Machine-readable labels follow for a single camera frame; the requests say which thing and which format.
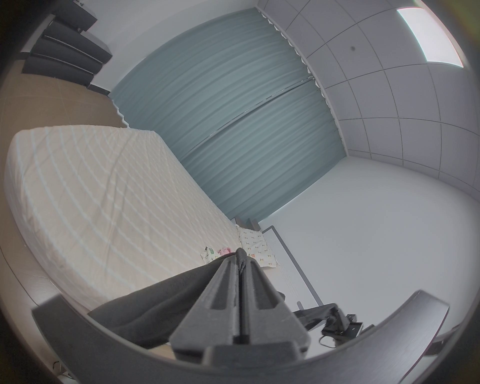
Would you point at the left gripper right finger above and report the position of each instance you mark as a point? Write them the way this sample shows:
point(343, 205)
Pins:
point(277, 322)

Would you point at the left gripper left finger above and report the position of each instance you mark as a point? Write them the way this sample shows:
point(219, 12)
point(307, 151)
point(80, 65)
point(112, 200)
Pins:
point(204, 322)

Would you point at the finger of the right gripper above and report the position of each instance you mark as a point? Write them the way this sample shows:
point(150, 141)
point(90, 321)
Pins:
point(322, 313)

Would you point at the black T-shirt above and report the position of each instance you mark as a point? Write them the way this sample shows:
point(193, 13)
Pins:
point(150, 307)

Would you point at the bed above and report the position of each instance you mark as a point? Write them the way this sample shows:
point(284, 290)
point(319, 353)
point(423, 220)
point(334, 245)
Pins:
point(93, 195)

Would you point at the white printed garment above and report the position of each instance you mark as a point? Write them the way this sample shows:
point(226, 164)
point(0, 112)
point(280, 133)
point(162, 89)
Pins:
point(210, 255)

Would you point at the white printed pillow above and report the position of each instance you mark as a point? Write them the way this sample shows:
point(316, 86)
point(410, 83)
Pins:
point(258, 243)

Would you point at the grey bedside table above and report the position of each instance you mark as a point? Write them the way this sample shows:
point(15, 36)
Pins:
point(251, 224)

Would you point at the ceiling light panel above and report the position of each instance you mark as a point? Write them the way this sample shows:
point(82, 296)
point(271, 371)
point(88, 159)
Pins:
point(431, 37)

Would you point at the black chest of drawers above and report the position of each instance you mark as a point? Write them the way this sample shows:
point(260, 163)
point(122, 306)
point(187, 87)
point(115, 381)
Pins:
point(63, 48)

